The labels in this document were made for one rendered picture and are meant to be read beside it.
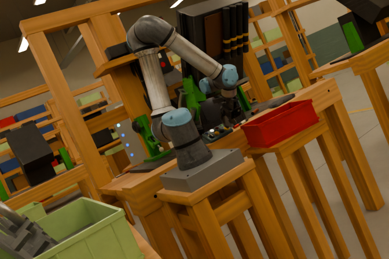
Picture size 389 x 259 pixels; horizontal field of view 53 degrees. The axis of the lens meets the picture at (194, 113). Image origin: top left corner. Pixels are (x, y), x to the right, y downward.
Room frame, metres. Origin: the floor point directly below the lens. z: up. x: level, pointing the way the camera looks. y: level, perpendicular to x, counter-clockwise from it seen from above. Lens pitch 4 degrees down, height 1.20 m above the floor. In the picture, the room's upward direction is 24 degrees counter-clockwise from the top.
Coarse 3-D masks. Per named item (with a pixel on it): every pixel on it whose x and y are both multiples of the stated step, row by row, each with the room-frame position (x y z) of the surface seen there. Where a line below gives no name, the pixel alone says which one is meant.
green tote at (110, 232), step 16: (64, 208) 1.59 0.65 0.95; (80, 208) 1.62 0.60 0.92; (96, 208) 1.41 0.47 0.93; (112, 208) 1.17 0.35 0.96; (48, 224) 1.56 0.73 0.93; (64, 224) 1.58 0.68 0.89; (80, 224) 1.61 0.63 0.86; (96, 224) 1.06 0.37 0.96; (112, 224) 1.08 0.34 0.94; (128, 224) 1.10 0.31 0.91; (80, 240) 1.04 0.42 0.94; (96, 240) 1.05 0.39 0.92; (112, 240) 1.07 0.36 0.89; (128, 240) 1.09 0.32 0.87; (0, 256) 1.46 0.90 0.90; (48, 256) 0.99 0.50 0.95; (64, 256) 1.01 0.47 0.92; (80, 256) 1.03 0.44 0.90; (96, 256) 1.05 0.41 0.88; (112, 256) 1.06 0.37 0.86; (128, 256) 1.08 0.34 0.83; (144, 256) 1.10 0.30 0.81
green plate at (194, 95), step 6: (192, 78) 2.24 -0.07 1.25; (186, 84) 2.29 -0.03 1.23; (192, 84) 2.23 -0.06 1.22; (186, 90) 2.30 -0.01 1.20; (192, 90) 2.24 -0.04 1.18; (198, 90) 2.26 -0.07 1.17; (186, 96) 2.31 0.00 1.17; (192, 96) 2.25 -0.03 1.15; (198, 96) 2.25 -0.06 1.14; (204, 96) 2.27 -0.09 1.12; (186, 102) 2.32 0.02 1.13; (192, 102) 2.26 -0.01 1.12; (198, 102) 2.31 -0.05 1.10
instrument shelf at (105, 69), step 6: (162, 48) 2.48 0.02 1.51; (132, 54) 2.38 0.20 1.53; (114, 60) 2.32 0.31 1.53; (120, 60) 2.34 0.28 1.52; (126, 60) 2.36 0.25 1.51; (132, 60) 2.39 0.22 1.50; (102, 66) 2.30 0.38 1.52; (108, 66) 2.30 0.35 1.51; (114, 66) 2.32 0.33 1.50; (120, 66) 2.45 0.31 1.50; (96, 72) 2.43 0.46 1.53; (102, 72) 2.35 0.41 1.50; (108, 72) 2.47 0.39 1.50; (96, 78) 2.49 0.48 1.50
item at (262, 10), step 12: (288, 0) 8.46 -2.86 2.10; (252, 12) 7.88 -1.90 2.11; (264, 12) 8.14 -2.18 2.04; (288, 12) 8.33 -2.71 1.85; (300, 24) 8.49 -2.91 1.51; (264, 36) 8.01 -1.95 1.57; (276, 36) 8.11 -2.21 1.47; (252, 48) 7.73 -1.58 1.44; (264, 48) 7.78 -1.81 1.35; (276, 60) 7.97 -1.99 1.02; (288, 60) 8.18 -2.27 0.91; (312, 60) 8.49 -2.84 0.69; (264, 72) 7.78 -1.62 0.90; (276, 72) 7.80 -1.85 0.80; (288, 84) 8.03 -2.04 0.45; (300, 84) 8.20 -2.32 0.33; (276, 96) 7.77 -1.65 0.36
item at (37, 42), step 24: (96, 24) 2.44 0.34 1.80; (48, 48) 2.28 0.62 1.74; (48, 72) 2.25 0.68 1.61; (120, 72) 2.45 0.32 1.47; (72, 96) 2.29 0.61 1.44; (120, 96) 2.50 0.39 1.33; (264, 96) 2.94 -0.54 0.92; (72, 120) 2.26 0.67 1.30; (144, 144) 2.47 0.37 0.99; (168, 144) 2.50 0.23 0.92; (96, 168) 2.26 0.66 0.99
